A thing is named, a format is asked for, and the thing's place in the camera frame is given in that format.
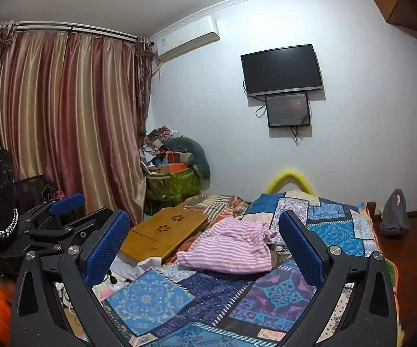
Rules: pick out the brown striped curtain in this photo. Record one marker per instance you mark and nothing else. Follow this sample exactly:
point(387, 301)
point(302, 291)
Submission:
point(67, 115)

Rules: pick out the grey plush pillow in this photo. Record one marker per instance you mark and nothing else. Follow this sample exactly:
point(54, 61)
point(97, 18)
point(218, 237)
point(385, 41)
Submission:
point(190, 148)

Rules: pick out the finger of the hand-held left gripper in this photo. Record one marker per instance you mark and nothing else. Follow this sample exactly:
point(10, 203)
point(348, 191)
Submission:
point(67, 202)
point(85, 222)

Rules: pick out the blue patchwork blanket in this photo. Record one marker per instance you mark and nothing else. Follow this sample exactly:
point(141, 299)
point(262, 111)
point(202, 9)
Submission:
point(208, 296)

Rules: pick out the white air conditioner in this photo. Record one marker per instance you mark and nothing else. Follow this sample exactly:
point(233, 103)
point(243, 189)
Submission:
point(186, 41)

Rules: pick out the black wall television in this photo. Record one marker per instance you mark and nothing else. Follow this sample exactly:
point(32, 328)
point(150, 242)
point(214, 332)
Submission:
point(280, 68)

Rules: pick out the green storage box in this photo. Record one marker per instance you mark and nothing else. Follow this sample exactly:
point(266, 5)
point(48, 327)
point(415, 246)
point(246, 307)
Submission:
point(172, 188)

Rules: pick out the yellow foam tube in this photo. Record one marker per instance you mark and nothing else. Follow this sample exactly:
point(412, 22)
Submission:
point(289, 174)

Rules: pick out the brown patterned cloth pile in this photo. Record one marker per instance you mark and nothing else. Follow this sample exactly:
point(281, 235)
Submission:
point(157, 135)

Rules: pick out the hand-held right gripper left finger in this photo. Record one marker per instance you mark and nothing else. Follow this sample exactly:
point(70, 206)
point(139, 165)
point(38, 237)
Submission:
point(107, 245)

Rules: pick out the curtain rod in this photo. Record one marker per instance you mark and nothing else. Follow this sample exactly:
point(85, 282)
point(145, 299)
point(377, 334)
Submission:
point(85, 29)

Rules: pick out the wooden lap table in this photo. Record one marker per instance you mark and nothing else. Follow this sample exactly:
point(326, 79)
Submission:
point(165, 231)

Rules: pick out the pink striped pants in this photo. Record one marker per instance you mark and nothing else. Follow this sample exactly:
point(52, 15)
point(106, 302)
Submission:
point(226, 249)

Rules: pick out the grey backpack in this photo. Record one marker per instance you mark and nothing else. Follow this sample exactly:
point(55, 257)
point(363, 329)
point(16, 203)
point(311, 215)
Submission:
point(394, 217)

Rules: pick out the wooden bed frame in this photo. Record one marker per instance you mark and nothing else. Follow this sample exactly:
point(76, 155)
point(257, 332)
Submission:
point(372, 209)

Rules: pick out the small black wall monitor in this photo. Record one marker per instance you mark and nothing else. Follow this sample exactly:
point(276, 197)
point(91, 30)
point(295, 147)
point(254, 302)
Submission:
point(287, 110)

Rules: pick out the brown striped bed sheet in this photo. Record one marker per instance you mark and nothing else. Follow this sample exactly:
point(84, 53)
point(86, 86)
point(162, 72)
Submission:
point(212, 206)

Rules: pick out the black bag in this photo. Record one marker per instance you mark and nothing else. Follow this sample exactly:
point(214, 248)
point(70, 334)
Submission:
point(31, 191)

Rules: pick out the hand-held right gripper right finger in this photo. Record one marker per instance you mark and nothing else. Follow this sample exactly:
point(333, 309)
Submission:
point(298, 249)

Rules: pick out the orange red cloth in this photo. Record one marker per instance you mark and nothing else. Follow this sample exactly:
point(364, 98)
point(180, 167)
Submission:
point(2, 307)

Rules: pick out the white cloth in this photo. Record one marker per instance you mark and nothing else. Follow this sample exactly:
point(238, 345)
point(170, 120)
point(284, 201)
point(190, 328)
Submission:
point(139, 265)

